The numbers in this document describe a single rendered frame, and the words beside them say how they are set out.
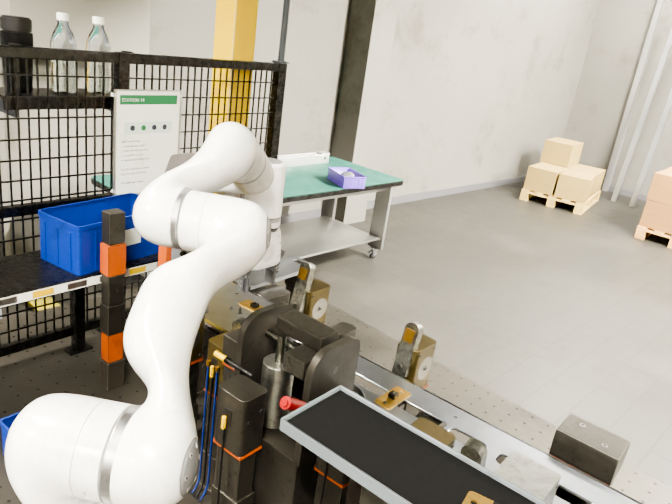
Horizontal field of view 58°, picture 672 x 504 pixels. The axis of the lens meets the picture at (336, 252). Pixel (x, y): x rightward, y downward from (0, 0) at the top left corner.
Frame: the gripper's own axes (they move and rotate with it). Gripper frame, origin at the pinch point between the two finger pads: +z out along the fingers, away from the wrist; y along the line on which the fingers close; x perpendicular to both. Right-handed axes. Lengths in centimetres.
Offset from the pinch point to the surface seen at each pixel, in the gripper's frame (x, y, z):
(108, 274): 28.4, -23.5, 2.5
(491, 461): -70, -7, 7
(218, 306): 5.7, -7.0, 6.7
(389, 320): 79, 205, 106
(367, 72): 219, 333, -30
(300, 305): -7.4, 9.2, 5.6
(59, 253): 41, -29, 0
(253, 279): 13.1, 12.1, 6.7
